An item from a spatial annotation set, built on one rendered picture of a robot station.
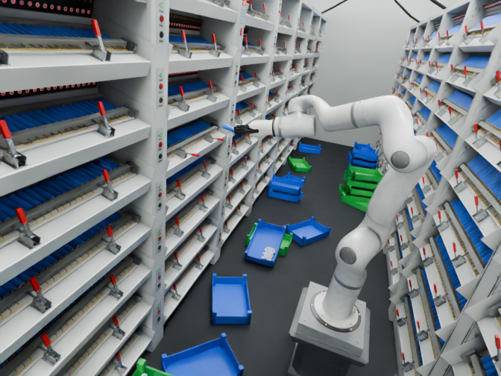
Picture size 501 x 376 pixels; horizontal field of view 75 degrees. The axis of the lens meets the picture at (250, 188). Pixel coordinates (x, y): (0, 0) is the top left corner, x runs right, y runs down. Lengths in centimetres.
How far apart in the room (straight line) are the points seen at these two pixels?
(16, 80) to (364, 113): 93
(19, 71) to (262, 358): 147
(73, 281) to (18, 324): 16
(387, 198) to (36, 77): 101
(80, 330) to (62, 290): 20
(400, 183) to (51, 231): 102
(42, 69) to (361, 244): 103
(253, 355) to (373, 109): 122
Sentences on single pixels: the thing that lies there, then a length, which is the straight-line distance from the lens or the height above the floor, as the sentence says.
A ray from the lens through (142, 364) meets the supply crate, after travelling 110.
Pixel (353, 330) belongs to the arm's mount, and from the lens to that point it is 151.
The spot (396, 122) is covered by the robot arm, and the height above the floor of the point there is 118.
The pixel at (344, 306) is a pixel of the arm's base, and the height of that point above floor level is 43.
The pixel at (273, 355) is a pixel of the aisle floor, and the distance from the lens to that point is 176.
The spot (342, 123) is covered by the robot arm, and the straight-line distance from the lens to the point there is 120.
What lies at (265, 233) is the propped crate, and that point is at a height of 10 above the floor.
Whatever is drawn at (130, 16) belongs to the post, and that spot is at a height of 137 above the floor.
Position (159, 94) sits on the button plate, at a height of 115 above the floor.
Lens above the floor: 136
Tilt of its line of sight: 25 degrees down
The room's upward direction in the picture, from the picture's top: 8 degrees clockwise
